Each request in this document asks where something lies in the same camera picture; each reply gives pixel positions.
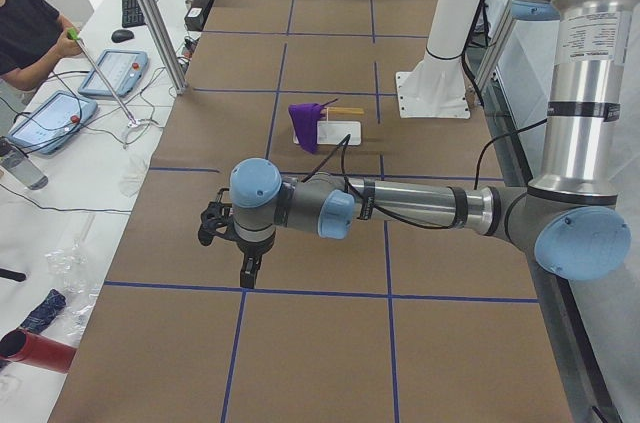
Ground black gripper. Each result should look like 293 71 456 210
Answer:
197 188 261 289

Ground purple towel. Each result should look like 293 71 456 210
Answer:
288 103 325 154

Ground white rack base tray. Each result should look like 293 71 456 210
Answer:
310 120 362 146

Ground left wooden rack rod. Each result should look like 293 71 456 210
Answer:
321 106 365 116

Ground crumpled clear plastic bag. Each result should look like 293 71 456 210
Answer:
45 213 104 347

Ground dark blue folded cloth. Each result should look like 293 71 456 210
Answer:
20 289 66 334

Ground teach pendant far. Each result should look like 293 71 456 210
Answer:
78 49 149 100

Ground teach pendant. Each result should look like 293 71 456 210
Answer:
78 49 149 100
7 91 98 155

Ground teach pendant near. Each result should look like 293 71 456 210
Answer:
7 91 98 155

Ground red cylinder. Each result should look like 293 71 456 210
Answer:
1 328 76 374

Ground black box on table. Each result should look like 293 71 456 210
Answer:
184 7 205 32

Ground clear water bottle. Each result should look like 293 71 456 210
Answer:
0 137 48 190

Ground black computer mouse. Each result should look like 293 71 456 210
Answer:
111 29 135 43

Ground black keyboard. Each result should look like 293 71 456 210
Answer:
121 0 145 28

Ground metal grabber stick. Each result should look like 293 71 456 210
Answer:
67 28 158 139

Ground person in black shirt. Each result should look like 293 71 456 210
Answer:
1 0 82 92

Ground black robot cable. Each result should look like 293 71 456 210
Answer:
299 132 549 232

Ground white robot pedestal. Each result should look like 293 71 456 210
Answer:
396 0 483 119

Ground aluminium frame post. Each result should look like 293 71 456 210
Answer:
137 0 187 95

